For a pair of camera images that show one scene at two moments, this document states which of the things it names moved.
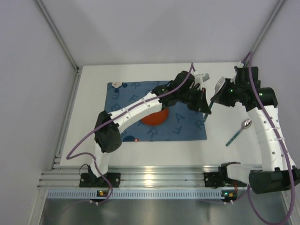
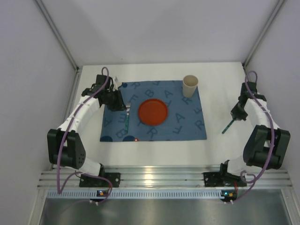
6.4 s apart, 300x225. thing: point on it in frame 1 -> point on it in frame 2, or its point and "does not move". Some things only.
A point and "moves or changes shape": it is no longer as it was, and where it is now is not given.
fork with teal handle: x=217 y=88 moves or changes shape
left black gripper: x=197 y=100 -> x=119 y=103
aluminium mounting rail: x=136 y=176 does not move
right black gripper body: x=225 y=94 -> x=238 y=115
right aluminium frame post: x=267 y=28 does not move
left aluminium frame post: x=56 y=30 does not move
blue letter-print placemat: x=180 y=124 does not move
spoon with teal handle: x=246 y=124 -> x=228 y=126
